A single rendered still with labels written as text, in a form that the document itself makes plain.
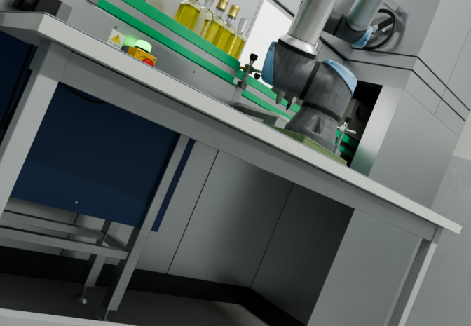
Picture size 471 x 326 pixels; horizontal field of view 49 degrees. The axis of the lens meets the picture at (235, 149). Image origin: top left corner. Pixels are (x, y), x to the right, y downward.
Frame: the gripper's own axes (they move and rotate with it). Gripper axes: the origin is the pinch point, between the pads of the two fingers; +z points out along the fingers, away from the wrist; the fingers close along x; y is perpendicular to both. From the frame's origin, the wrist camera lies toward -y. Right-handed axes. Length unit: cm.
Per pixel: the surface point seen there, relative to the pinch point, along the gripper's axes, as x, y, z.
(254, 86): -5.1, 22.4, -4.5
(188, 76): 33.3, 11.8, 5.7
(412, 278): -54, -40, 39
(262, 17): -10, 39, -34
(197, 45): 33.4, 13.6, -4.5
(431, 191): -136, 1, -1
